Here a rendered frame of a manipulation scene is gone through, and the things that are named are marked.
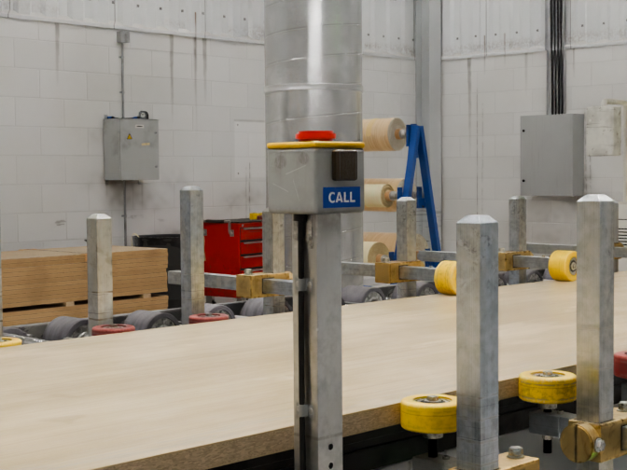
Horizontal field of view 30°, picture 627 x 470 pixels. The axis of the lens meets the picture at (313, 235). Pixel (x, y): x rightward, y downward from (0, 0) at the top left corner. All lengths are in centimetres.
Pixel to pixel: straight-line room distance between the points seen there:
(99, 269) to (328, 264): 119
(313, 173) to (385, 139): 765
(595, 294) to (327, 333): 50
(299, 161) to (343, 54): 449
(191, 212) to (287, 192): 130
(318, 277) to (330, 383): 11
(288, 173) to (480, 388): 37
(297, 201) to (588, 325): 56
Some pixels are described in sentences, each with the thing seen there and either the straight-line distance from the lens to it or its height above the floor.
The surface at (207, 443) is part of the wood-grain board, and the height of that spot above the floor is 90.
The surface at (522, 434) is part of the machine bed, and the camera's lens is 182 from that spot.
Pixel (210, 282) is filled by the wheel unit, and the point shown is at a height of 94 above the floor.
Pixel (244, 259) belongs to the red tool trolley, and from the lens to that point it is 978.
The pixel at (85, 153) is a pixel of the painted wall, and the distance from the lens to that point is 970.
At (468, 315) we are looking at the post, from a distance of 135.
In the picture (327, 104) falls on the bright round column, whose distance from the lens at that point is 555.
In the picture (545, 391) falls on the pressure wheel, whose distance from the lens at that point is 164.
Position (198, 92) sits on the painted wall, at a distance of 1049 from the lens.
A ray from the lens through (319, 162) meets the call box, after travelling 112.
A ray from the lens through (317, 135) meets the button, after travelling 114.
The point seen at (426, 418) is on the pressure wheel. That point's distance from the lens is 144.
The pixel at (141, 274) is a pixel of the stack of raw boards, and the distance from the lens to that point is 843.
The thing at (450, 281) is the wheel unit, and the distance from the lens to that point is 274.
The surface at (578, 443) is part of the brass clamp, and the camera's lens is 156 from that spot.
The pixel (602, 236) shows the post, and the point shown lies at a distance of 155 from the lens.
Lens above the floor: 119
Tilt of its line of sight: 3 degrees down
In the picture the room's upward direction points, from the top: 1 degrees counter-clockwise
